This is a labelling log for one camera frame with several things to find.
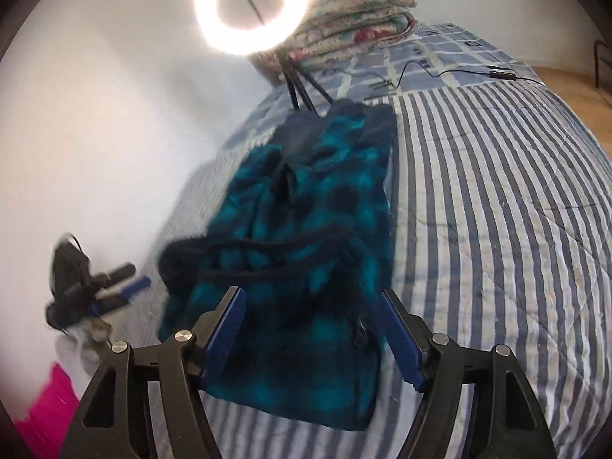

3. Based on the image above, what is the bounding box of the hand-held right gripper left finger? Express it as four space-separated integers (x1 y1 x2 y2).
60 286 247 459

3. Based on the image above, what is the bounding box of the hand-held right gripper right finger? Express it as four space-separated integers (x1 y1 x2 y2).
379 289 558 459

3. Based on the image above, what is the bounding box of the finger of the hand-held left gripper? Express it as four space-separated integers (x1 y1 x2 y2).
98 275 153 308
93 262 137 284

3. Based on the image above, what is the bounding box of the teal plaid fleece garment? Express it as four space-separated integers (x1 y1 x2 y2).
158 98 397 431

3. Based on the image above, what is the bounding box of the black metal clothes rack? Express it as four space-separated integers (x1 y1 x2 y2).
593 41 612 89

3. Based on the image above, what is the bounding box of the person's pink clothing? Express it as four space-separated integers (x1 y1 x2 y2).
14 361 82 459

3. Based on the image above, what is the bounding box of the blue white striped blanket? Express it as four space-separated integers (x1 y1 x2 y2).
110 88 612 459

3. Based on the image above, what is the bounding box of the blue checked bedsheet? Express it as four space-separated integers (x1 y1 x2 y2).
229 21 546 154

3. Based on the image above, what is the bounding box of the folded floral quilt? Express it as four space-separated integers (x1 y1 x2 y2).
249 0 417 77

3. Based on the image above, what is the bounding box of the ring light on tripod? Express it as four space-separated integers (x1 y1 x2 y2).
194 0 335 116

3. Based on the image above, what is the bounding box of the ring light cable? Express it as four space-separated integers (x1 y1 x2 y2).
368 60 546 91

